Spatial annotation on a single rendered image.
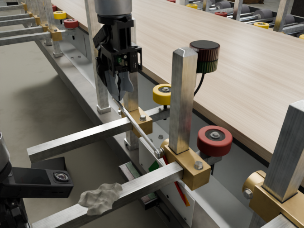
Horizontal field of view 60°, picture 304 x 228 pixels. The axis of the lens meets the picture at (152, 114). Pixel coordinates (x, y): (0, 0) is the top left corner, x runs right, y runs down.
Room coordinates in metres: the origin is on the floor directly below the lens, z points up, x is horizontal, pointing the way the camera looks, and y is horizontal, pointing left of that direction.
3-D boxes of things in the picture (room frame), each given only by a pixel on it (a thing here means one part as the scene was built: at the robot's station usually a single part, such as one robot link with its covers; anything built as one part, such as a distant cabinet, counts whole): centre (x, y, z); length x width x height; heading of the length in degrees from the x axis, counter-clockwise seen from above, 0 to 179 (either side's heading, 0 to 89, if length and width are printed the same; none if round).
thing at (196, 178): (0.47, -0.08, 0.85); 0.13 x 0.06 x 0.05; 31
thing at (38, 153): (0.62, 0.13, 0.82); 0.43 x 0.03 x 0.04; 121
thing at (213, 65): (0.51, -0.10, 1.08); 0.06 x 0.06 x 0.02
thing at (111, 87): (0.56, 0.09, 0.99); 0.06 x 0.03 x 0.09; 31
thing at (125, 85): (0.57, 0.06, 0.99); 0.06 x 0.03 x 0.09; 31
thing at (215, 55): (0.51, -0.10, 1.10); 0.06 x 0.06 x 0.02
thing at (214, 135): (0.49, -0.15, 0.85); 0.08 x 0.08 x 0.11
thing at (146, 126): (0.68, 0.05, 0.83); 0.13 x 0.06 x 0.05; 31
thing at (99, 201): (0.34, 0.10, 0.87); 0.09 x 0.07 x 0.02; 121
